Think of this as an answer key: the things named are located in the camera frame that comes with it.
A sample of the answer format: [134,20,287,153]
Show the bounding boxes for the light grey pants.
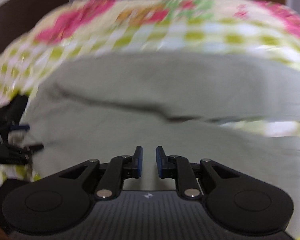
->
[23,51,300,237]

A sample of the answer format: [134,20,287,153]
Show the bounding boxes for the dark brown headboard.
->
[0,0,70,54]

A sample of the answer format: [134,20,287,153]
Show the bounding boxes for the checkered floral bed quilt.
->
[0,0,300,190]

